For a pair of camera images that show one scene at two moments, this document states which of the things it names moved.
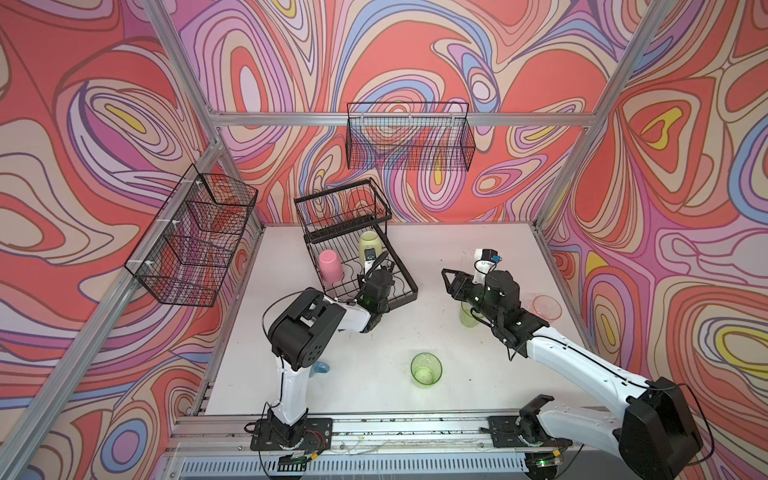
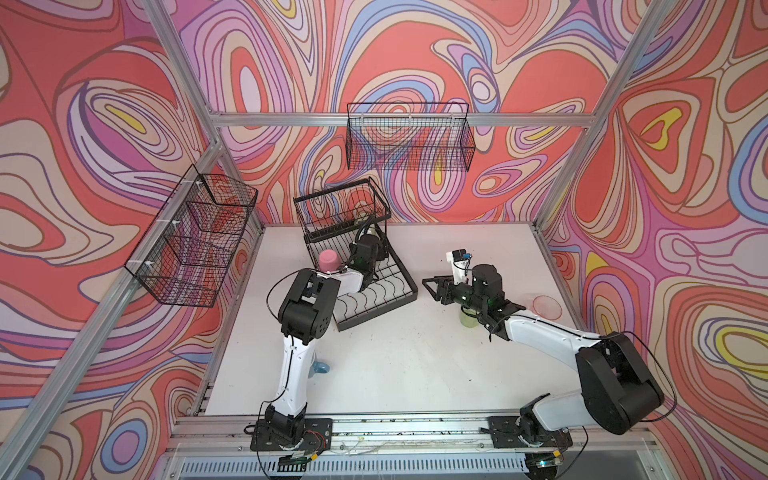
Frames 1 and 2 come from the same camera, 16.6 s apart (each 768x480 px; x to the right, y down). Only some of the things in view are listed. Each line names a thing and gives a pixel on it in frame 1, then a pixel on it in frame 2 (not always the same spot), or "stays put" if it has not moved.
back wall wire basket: [409, 136] stays put
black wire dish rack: [345, 235] stays put
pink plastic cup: [331, 267] stays put
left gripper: [386, 273] to [381, 251]
